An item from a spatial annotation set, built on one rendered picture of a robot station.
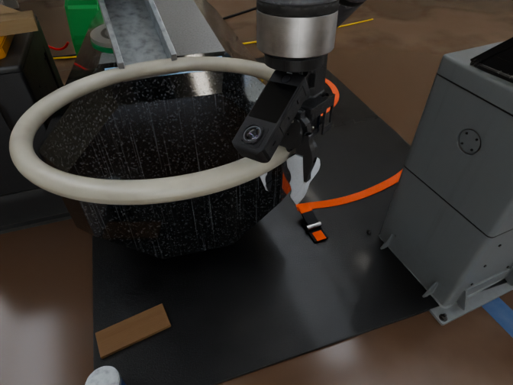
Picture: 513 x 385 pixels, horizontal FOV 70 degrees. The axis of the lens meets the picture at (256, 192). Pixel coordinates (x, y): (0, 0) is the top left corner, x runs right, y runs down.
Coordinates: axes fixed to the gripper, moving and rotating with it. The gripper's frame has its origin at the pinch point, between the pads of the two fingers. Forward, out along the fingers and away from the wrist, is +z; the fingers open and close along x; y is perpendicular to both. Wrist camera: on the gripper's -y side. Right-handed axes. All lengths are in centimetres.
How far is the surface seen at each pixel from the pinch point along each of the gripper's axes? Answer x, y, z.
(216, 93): 48, 37, 9
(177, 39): 69, 42, -1
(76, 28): 246, 102, 34
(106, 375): 45, -23, 77
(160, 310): 55, 5, 86
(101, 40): 79, 23, -3
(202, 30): 68, 53, -2
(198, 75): 53, 36, 5
